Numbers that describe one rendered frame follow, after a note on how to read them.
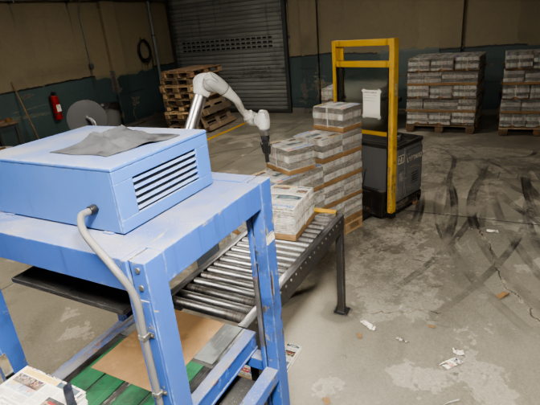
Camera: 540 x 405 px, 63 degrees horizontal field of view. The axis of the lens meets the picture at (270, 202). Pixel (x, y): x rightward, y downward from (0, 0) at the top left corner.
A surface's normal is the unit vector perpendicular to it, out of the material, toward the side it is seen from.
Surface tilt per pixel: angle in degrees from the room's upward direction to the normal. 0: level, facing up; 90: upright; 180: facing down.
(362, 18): 90
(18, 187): 90
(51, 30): 90
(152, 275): 90
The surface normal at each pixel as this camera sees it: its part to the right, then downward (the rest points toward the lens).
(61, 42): 0.88, 0.11
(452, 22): -0.47, 0.37
